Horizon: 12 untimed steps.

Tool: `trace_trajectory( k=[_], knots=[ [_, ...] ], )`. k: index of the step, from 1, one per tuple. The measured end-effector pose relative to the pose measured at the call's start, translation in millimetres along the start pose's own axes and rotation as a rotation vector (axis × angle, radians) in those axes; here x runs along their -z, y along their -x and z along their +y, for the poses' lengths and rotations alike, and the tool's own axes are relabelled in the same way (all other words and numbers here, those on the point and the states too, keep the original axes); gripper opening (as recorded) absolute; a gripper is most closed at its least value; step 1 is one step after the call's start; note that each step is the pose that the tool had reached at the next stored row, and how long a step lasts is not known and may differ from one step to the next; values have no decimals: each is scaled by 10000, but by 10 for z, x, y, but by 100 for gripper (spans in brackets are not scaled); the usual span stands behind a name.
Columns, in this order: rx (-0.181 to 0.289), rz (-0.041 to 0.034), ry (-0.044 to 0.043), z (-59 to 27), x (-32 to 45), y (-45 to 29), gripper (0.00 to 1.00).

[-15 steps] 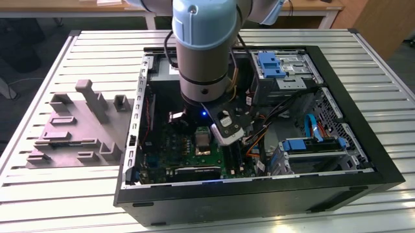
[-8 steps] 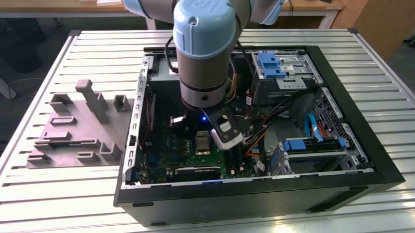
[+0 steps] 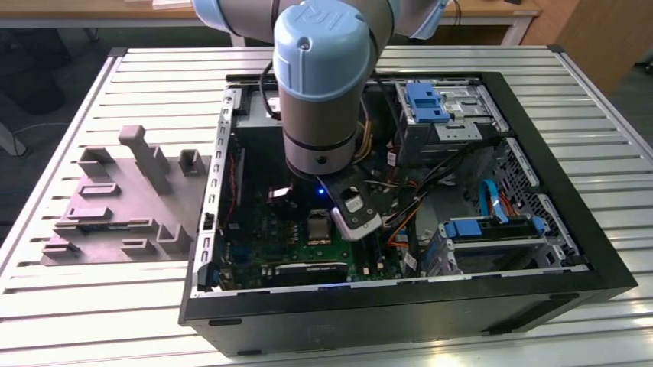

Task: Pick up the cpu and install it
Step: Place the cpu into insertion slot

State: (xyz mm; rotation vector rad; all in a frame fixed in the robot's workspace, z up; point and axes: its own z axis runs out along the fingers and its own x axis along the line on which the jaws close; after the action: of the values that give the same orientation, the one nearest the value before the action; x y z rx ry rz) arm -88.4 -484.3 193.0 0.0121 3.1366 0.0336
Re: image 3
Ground silver CPU chip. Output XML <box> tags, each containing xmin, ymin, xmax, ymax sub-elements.
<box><xmin>308</xmin><ymin>213</ymin><xmax>332</xmax><ymax>240</ymax></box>

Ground black RAM slot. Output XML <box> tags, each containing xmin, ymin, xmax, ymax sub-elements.
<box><xmin>353</xmin><ymin>239</ymin><xmax>373</xmax><ymax>275</ymax></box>
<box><xmin>371</xmin><ymin>229</ymin><xmax>387</xmax><ymax>271</ymax></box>

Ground hard disk in blue carrier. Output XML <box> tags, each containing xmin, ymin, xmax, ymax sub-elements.
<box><xmin>441</xmin><ymin>214</ymin><xmax>550</xmax><ymax>245</ymax></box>

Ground grey metal drive cage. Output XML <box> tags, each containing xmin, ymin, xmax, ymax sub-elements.
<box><xmin>395</xmin><ymin>80</ymin><xmax>512</xmax><ymax>166</ymax></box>

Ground black graphics card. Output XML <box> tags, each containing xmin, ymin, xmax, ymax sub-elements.
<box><xmin>273</xmin><ymin>261</ymin><xmax>348</xmax><ymax>286</ymax></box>

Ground green Dell motherboard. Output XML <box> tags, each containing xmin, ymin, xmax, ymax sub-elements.
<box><xmin>218</xmin><ymin>179</ymin><xmax>404</xmax><ymax>290</ymax></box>

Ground blue disk carrier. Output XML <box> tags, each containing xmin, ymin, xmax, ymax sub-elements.
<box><xmin>404</xmin><ymin>82</ymin><xmax>451</xmax><ymax>124</ymax></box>

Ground black case fan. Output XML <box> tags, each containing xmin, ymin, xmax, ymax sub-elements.
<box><xmin>222</xmin><ymin>132</ymin><xmax>247</xmax><ymax>215</ymax></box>

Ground grey power supply unit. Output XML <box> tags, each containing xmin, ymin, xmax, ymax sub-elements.
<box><xmin>230</xmin><ymin>88</ymin><xmax>287</xmax><ymax>184</ymax></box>

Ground grey metal disk bay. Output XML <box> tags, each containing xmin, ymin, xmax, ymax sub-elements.
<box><xmin>421</xmin><ymin>229</ymin><xmax>587</xmax><ymax>276</ymax></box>

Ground black open PC case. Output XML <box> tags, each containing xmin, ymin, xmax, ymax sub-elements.
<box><xmin>176</xmin><ymin>70</ymin><xmax>639</xmax><ymax>359</ymax></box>

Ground blue card retention latch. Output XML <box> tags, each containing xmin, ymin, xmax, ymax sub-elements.
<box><xmin>196</xmin><ymin>267</ymin><xmax>224</xmax><ymax>292</ymax></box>

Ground grey plastic parts rack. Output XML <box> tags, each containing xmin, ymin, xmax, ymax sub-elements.
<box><xmin>38</xmin><ymin>125</ymin><xmax>213</xmax><ymax>267</ymax></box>

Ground RAM stick blue label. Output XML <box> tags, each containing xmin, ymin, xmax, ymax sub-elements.
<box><xmin>76</xmin><ymin>222</ymin><xmax>133</xmax><ymax>232</ymax></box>

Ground wooden cabinet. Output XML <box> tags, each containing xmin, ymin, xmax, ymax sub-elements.
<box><xmin>522</xmin><ymin>0</ymin><xmax>653</xmax><ymax>96</ymax></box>

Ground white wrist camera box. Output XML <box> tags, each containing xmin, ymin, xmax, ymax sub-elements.
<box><xmin>329</xmin><ymin>186</ymin><xmax>384</xmax><ymax>242</ymax></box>

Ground orange power wires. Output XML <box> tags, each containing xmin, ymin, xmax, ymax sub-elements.
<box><xmin>385</xmin><ymin>223</ymin><xmax>412</xmax><ymax>256</ymax></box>

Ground black cable bundle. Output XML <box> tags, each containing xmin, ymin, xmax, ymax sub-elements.
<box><xmin>384</xmin><ymin>139</ymin><xmax>474</xmax><ymax>230</ymax></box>

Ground yellow power wires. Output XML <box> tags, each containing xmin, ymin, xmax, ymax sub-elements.
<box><xmin>356</xmin><ymin>120</ymin><xmax>373</xmax><ymax>164</ymax></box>

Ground blue flat data wire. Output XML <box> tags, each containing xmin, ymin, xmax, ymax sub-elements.
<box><xmin>478</xmin><ymin>178</ymin><xmax>511</xmax><ymax>226</ymax></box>

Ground orange data wire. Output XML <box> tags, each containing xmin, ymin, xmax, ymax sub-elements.
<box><xmin>496</xmin><ymin>190</ymin><xmax>519</xmax><ymax>221</ymax></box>

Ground thin red wire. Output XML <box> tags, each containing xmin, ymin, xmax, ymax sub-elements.
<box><xmin>226</xmin><ymin>152</ymin><xmax>240</xmax><ymax>207</ymax></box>

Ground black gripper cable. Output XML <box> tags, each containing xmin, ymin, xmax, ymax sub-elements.
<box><xmin>257</xmin><ymin>60</ymin><xmax>284</xmax><ymax>120</ymax></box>

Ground wooden desk white frame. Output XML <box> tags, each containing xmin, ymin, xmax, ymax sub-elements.
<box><xmin>0</xmin><ymin>0</ymin><xmax>542</xmax><ymax>47</ymax></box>

